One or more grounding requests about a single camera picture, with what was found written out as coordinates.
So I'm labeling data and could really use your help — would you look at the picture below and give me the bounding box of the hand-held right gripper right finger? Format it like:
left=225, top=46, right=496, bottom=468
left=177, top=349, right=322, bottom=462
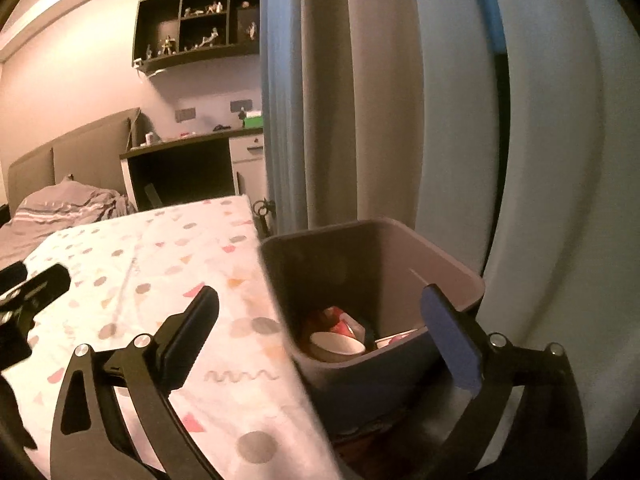
left=420, top=284, right=586, bottom=480

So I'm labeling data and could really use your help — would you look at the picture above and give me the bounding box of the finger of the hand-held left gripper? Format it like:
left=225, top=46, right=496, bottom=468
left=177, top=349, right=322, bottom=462
left=0, top=262, right=71, bottom=322

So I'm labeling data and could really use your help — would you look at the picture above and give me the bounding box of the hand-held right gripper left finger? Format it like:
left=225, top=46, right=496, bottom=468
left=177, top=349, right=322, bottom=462
left=50, top=285, right=221, bottom=480

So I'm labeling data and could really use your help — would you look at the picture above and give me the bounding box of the white cup with red print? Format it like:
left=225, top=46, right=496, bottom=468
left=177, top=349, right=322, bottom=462
left=308, top=330, right=367, bottom=364
left=374, top=329, right=420, bottom=352
left=324, top=306, right=367, bottom=342

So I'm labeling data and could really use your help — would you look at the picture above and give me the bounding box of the grey plastic bin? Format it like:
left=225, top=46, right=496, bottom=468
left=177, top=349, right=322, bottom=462
left=259, top=217, right=487, bottom=438

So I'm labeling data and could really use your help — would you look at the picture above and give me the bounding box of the grey pillow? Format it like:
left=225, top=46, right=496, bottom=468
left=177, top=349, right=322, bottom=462
left=0, top=180, right=138, bottom=261

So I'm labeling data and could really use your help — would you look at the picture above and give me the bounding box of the patterned white tablecloth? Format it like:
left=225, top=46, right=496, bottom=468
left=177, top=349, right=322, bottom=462
left=0, top=194, right=353, bottom=480

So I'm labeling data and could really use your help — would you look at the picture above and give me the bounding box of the padded bed headboard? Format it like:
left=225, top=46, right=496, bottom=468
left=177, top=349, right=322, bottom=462
left=7, top=107, right=142, bottom=213

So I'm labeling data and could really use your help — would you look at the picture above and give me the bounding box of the black metal scroll ornament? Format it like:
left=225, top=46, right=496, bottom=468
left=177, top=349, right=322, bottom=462
left=252, top=199, right=277, bottom=237

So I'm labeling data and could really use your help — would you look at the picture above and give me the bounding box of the dark desk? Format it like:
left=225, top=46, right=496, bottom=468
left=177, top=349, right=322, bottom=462
left=119, top=127, right=263, bottom=212

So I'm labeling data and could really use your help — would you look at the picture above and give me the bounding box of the white drawer cabinet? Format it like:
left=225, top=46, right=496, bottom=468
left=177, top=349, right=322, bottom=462
left=228, top=135, right=267, bottom=198

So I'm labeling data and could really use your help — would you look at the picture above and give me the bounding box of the long curtain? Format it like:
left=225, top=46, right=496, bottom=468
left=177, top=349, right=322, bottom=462
left=258, top=0, right=640, bottom=376

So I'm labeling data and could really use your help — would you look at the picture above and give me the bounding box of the group of small figurines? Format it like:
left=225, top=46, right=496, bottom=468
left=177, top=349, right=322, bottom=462
left=145, top=1, right=260, bottom=58

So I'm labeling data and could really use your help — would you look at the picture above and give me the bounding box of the dark wall shelf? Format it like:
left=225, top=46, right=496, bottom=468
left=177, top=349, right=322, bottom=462
left=131, top=0, right=262, bottom=75

